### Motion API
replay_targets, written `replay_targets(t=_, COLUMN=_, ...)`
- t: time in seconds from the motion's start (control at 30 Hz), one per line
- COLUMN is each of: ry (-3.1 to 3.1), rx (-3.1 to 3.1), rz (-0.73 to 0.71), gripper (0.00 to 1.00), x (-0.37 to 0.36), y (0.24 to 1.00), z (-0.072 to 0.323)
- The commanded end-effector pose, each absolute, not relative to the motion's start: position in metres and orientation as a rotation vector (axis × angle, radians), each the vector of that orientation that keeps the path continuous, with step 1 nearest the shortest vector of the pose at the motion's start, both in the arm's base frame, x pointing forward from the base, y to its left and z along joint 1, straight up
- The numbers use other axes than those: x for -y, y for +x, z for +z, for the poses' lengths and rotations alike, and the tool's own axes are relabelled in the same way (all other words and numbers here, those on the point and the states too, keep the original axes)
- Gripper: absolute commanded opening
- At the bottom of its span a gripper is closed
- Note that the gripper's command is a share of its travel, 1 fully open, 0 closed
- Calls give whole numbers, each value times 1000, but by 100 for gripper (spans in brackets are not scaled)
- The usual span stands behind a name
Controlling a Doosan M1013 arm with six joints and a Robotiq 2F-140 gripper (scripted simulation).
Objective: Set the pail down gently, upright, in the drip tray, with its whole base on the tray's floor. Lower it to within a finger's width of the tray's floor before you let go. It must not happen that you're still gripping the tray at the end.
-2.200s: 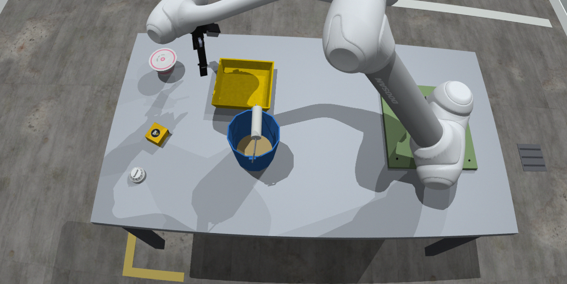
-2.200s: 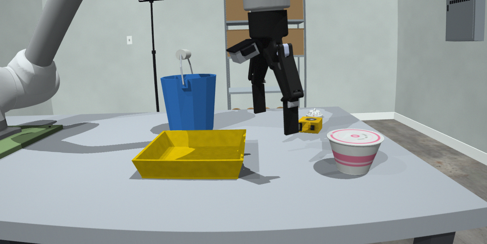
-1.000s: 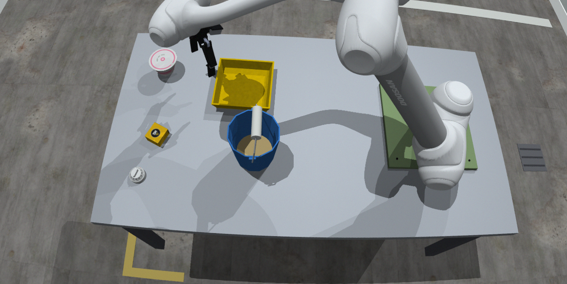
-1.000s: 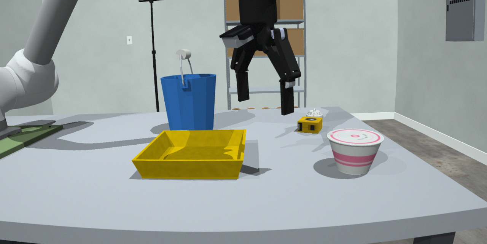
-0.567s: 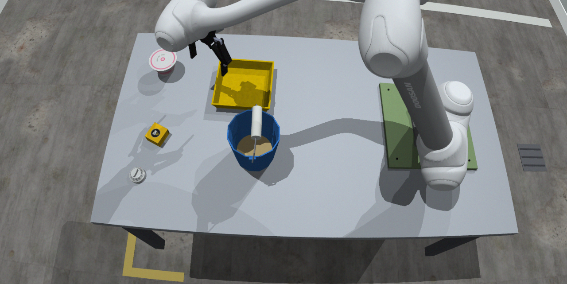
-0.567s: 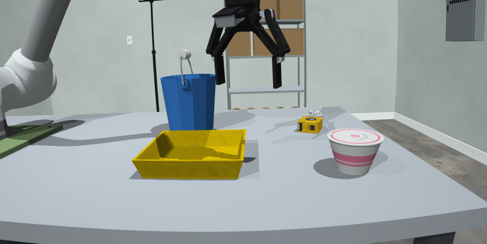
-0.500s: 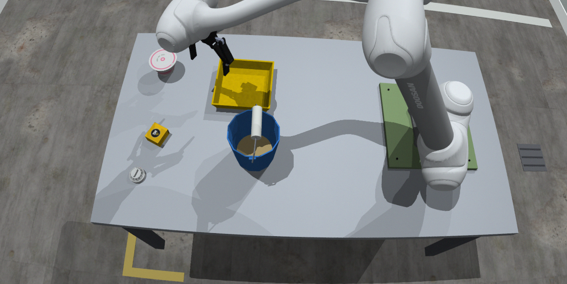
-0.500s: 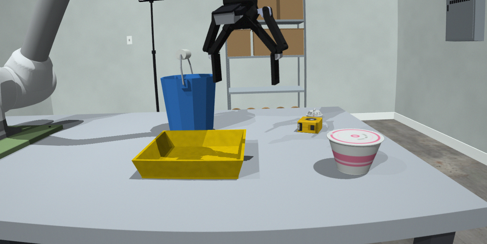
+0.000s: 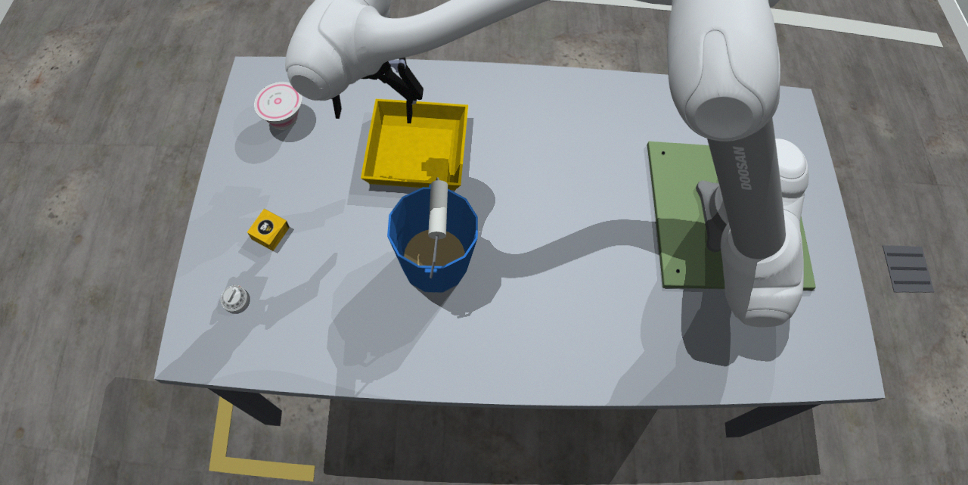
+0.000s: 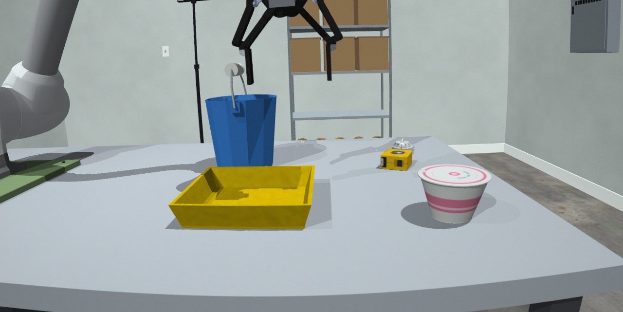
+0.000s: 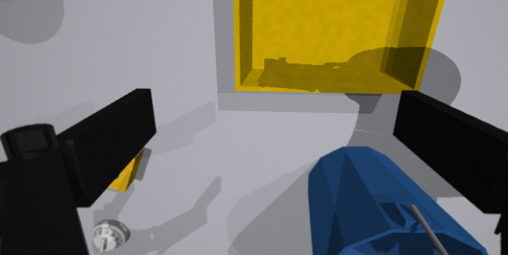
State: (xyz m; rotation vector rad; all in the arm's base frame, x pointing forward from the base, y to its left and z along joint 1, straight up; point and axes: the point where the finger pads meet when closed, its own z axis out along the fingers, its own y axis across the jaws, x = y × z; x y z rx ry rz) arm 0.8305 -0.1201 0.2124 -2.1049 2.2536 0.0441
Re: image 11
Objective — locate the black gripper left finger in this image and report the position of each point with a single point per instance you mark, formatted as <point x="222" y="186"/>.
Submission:
<point x="39" y="216"/>

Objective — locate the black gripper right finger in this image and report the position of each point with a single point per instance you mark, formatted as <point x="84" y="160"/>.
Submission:
<point x="470" y="154"/>

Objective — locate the yellow shallow tray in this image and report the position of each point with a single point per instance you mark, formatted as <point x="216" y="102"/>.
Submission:
<point x="333" y="46"/>

